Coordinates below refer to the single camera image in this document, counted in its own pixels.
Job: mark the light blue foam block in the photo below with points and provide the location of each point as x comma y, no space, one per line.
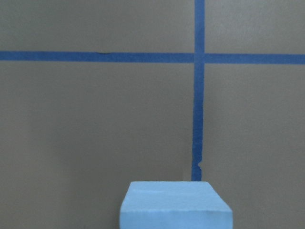
174,205

